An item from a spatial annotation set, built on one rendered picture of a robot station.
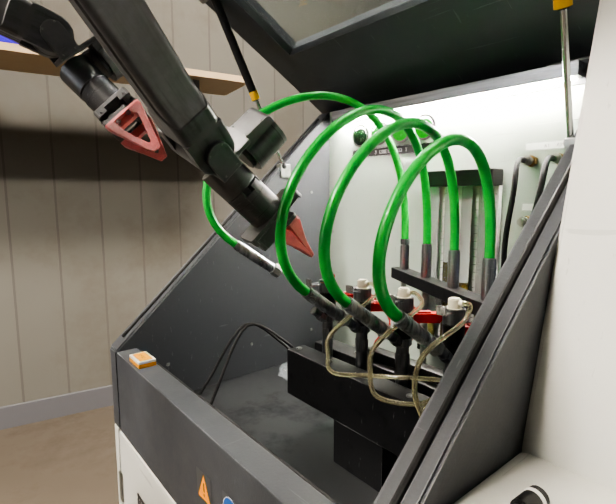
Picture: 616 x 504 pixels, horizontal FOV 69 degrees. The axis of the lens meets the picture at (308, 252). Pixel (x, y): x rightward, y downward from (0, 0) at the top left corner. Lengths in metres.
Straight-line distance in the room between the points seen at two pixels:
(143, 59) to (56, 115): 2.31
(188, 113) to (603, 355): 0.50
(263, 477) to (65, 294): 2.39
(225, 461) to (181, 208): 2.39
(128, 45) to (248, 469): 0.45
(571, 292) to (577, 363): 0.07
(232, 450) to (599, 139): 0.52
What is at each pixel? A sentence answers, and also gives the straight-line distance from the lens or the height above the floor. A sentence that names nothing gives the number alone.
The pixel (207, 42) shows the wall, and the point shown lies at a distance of 3.06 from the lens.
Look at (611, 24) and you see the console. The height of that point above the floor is 1.42.
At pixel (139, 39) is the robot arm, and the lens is 0.50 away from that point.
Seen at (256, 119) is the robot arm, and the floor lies 1.35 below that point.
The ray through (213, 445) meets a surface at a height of 0.94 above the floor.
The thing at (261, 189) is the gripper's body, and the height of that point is 1.25.
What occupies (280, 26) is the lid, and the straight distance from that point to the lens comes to 1.06.
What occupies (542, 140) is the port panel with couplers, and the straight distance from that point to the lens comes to 0.84.
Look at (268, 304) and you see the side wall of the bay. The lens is 1.07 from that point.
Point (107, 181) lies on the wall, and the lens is 2.79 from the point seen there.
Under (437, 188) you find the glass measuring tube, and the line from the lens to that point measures 0.90.
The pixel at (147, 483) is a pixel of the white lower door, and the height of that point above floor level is 0.76.
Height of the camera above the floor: 1.25
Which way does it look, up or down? 7 degrees down
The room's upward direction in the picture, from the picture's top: straight up
